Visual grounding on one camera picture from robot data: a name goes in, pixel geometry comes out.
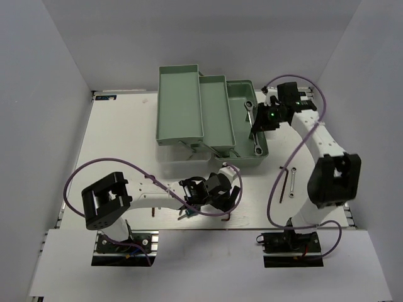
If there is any green plastic toolbox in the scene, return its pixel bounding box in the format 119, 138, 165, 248
156, 64, 269, 167

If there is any middle hex key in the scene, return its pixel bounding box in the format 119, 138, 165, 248
221, 214, 230, 221

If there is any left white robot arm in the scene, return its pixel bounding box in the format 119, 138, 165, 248
81, 168, 241, 251

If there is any small combination wrench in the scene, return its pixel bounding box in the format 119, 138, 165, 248
289, 167, 297, 198

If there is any right red hex key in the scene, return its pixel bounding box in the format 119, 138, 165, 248
279, 166, 289, 204

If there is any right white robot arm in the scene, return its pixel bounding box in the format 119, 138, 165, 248
251, 82, 361, 251

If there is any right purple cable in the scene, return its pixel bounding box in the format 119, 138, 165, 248
263, 74, 343, 260

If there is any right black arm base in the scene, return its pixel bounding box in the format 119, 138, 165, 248
256, 230, 324, 268

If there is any left blue corner label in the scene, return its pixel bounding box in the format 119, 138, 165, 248
95, 95, 117, 101

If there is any large ratchet wrench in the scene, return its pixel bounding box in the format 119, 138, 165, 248
244, 101, 263, 156

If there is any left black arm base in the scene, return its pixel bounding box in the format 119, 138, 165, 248
91, 231, 159, 267

